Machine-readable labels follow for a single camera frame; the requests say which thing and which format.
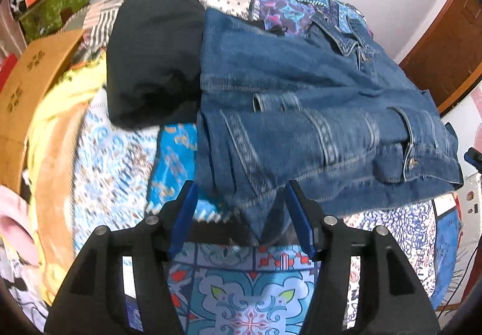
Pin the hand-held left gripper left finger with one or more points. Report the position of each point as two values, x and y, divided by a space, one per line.
185 214

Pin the blue denim jacket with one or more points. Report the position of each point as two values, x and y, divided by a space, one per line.
301 113

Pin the green patterned bag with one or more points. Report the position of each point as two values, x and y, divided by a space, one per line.
56 7

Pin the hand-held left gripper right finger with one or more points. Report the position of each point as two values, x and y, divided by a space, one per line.
300 222

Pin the pink cloth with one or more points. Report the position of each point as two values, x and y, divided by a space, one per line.
11 218

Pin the black garment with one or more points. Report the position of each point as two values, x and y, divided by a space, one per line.
154 56

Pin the yellow blanket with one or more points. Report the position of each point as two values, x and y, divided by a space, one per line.
56 139

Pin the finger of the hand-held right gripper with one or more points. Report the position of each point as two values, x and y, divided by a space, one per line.
473 157

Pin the blue patterned bedsheet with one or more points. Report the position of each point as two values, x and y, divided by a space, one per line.
241 301

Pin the wooden door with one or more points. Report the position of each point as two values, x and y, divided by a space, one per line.
444 48

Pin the striped cloth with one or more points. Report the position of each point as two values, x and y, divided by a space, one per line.
99 15

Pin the wooden lap desk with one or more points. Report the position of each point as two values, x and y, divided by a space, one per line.
34 75

